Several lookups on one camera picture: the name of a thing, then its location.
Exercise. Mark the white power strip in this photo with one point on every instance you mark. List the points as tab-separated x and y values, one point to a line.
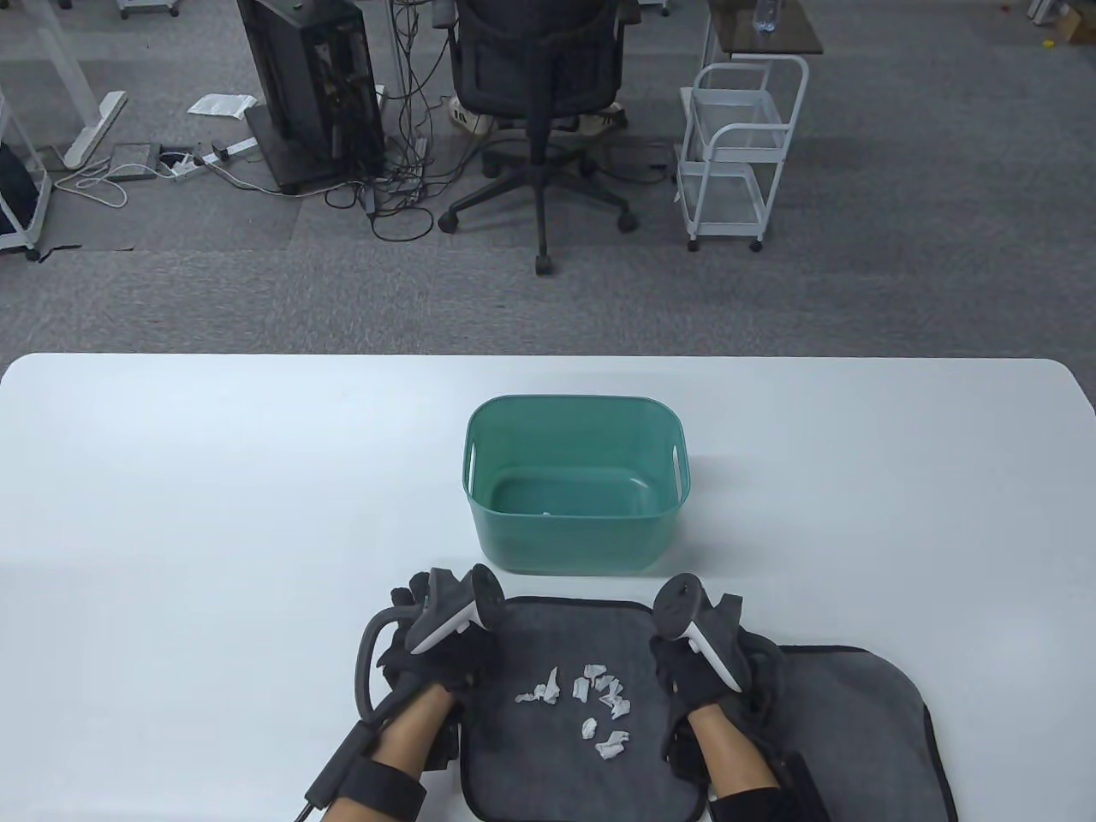
184	169

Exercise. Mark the green plastic basket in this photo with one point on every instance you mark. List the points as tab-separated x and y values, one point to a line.
574	539

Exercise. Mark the grey hand towel black trim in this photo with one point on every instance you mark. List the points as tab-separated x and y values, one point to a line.
548	771
873	728

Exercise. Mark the person's right hand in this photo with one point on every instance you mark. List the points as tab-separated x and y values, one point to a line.
693	685

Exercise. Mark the grey flat floor box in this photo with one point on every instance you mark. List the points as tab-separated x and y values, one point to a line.
133	158

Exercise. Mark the clear plastic water bottle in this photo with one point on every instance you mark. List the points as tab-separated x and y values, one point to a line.
766	17

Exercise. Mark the black computer tower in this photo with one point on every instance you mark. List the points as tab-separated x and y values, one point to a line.
291	86

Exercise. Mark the black bag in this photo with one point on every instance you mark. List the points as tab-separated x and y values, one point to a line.
13	188

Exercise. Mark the person's right forearm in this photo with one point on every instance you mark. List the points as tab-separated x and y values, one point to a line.
728	753

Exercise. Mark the white striped sneaker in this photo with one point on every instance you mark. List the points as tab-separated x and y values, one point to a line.
469	116
601	120

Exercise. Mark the person's left hand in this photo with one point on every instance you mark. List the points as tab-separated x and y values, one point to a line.
454	668

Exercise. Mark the white paper sheet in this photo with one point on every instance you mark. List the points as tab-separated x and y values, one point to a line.
218	104

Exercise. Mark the white desk leg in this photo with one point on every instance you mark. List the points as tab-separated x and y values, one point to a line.
94	128

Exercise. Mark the black office chair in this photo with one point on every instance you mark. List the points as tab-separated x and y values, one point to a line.
535	60

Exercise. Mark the dark brown side table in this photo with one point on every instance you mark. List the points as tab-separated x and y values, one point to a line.
788	34

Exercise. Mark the black and white hand controller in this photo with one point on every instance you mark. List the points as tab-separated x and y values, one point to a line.
681	604
449	616

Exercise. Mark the person's left forearm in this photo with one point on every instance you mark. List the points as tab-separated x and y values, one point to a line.
411	736

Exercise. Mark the white frame cart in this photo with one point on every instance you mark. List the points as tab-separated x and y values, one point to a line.
13	242

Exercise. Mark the cardboard box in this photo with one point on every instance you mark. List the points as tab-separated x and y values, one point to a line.
1079	26

